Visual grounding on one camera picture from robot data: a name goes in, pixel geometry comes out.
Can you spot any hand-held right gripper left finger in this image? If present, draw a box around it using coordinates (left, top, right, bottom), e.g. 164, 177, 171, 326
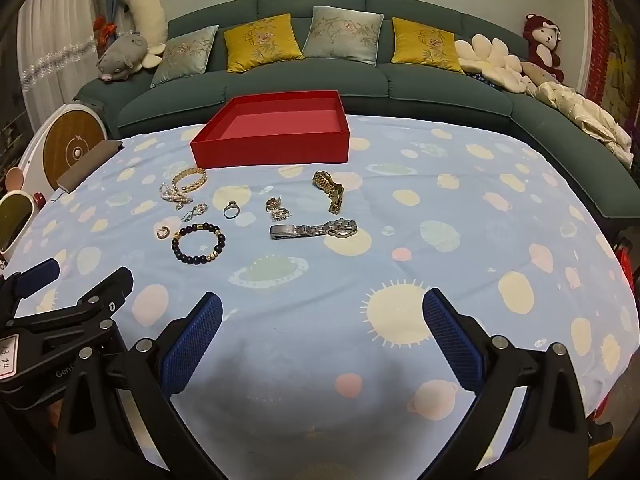
50, 291, 225, 480

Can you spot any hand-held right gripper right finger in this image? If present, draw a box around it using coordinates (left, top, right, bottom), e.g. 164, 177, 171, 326
422, 287, 596, 480

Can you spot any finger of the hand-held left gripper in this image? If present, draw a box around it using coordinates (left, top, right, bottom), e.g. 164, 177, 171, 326
0, 258, 61, 319
10, 267, 134, 354

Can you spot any black bead bracelet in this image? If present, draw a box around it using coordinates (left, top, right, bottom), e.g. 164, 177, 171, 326
171, 222, 227, 265

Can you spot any white pearl bracelet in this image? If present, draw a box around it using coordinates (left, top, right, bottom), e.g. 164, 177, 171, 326
159, 182, 195, 211

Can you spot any gold chain bracelet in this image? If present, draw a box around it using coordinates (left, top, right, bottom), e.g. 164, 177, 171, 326
171, 168, 208, 193

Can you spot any silver wristwatch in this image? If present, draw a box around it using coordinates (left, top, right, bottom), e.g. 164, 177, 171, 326
270, 218, 358, 241

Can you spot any gold wristwatch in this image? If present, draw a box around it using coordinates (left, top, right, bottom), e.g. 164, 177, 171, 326
312, 170, 345, 215

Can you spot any red cardboard box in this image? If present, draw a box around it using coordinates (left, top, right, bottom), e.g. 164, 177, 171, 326
190, 91, 352, 170

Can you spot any white oval appliance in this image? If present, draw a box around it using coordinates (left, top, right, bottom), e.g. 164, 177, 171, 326
0, 167, 46, 261

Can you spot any brown pouch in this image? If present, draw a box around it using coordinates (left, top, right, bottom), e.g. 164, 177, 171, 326
56, 140, 124, 193

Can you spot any white device with wooden disc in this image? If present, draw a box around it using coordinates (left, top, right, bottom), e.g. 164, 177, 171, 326
20, 102, 108, 196

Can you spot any light blue planet-print tablecloth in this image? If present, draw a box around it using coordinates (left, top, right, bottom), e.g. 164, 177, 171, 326
0, 112, 640, 480

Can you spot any silver bead garland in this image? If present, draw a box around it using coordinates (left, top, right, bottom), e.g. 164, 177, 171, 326
21, 40, 97, 88

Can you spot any grey pig plush toy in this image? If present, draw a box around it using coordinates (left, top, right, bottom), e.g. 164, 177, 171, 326
96, 34, 151, 83

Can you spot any red curtain tassel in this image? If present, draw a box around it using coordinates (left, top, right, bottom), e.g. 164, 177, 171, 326
92, 16, 117, 46

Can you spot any grey-green floral cushion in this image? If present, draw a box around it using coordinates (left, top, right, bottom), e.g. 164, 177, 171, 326
150, 25, 220, 88
302, 6, 385, 67

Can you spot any white curtain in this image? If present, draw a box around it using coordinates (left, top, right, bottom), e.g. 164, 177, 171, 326
17, 0, 108, 131

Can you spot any cream puffy quilt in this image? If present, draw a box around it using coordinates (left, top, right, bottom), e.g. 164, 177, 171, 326
527, 80, 633, 166

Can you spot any dark green sofa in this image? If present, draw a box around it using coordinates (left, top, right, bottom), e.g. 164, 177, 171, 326
74, 0, 640, 221

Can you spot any long white plush toy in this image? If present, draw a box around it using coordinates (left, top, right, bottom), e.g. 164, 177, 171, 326
119, 0, 168, 68

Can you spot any white flower cushion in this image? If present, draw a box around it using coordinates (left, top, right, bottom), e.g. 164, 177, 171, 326
454, 34, 533, 93

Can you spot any yellow floral cushion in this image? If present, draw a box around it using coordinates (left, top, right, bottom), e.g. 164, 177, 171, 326
223, 13, 304, 74
391, 17, 463, 74

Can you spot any red-brown monkey plush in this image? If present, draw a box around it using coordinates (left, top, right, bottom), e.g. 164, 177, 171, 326
523, 13, 566, 83

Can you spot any red wall hanging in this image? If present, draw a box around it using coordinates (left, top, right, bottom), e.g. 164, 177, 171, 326
582, 0, 640, 126

